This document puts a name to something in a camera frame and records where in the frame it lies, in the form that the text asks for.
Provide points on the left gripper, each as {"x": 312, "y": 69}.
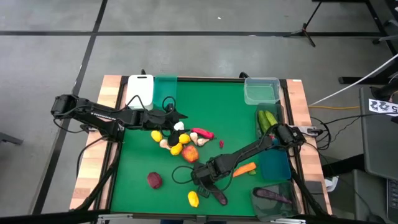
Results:
{"x": 155, "y": 119}

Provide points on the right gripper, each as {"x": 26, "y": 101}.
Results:
{"x": 205, "y": 172}

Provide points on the white garlic bulb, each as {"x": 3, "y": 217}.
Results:
{"x": 179, "y": 126}

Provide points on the beige garlic bulb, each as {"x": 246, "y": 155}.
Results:
{"x": 194, "y": 137}
{"x": 202, "y": 142}
{"x": 164, "y": 144}

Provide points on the long red pepper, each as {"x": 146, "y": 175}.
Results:
{"x": 202, "y": 133}

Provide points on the red and yellow apple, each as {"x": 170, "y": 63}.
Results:
{"x": 190, "y": 153}

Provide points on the orange carrot with green top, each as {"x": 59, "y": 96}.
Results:
{"x": 244, "y": 169}

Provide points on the small red pepper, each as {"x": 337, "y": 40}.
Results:
{"x": 221, "y": 143}

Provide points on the dark red beet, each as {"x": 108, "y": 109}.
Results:
{"x": 154, "y": 180}

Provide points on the dark green cucumber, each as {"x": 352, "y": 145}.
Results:
{"x": 263, "y": 121}

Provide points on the light green cucumber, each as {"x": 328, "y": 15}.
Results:
{"x": 271, "y": 117}

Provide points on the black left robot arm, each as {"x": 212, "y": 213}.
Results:
{"x": 93, "y": 113}

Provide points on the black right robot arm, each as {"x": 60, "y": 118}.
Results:
{"x": 258, "y": 147}

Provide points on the teal plastic bin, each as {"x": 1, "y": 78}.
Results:
{"x": 163, "y": 87}

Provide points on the green table mat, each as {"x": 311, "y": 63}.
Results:
{"x": 217, "y": 102}

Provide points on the white plastic bin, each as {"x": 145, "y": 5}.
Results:
{"x": 140, "y": 88}

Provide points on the black clamp knob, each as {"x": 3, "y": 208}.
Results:
{"x": 243, "y": 74}
{"x": 143, "y": 71}

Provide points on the smoky dark plastic bin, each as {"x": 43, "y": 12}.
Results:
{"x": 273, "y": 210}

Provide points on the blue plastic bin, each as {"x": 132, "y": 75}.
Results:
{"x": 275, "y": 165}

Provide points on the clear plastic bin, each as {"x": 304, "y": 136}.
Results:
{"x": 262, "y": 91}

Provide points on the green-tinted clear bin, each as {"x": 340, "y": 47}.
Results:
{"x": 281, "y": 109}

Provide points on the grey power strip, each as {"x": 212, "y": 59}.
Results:
{"x": 309, "y": 130}

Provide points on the white crumpled bag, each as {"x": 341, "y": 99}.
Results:
{"x": 332, "y": 183}

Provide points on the black tripod stand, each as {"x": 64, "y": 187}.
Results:
{"x": 303, "y": 30}

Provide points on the grey chair leg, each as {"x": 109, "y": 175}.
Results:
{"x": 11, "y": 139}

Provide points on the dark grey desk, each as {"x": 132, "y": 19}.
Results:
{"x": 382, "y": 146}

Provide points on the black floor stand base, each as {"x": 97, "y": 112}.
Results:
{"x": 351, "y": 80}

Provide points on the white printed tag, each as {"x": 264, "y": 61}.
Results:
{"x": 381, "y": 106}

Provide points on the black frame bar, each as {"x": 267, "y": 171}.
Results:
{"x": 46, "y": 217}

